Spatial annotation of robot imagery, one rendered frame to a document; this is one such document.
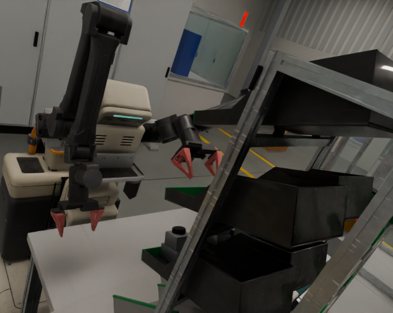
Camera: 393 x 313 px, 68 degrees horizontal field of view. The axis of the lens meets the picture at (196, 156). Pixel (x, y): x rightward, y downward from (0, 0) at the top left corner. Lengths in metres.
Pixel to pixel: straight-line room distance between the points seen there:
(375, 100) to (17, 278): 1.71
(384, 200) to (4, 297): 1.64
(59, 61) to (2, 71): 0.53
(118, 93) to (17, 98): 2.50
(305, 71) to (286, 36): 10.59
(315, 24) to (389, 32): 2.12
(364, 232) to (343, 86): 0.14
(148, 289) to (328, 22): 9.83
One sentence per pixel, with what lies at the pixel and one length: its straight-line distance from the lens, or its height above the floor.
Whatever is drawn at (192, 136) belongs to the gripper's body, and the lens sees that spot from 0.84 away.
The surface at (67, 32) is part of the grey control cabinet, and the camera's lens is 3.46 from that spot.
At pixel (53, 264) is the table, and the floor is 0.86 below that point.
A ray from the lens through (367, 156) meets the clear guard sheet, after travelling 2.23.
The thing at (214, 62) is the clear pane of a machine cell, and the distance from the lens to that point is 5.27.
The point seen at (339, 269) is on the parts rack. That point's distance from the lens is 0.35.
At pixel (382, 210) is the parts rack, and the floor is 1.56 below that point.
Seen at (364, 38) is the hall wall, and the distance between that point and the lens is 9.78.
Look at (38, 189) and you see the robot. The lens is 1.57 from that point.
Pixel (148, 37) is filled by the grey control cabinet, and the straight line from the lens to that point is 3.82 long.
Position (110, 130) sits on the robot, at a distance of 1.18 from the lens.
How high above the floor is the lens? 1.65
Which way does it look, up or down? 22 degrees down
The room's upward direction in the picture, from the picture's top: 22 degrees clockwise
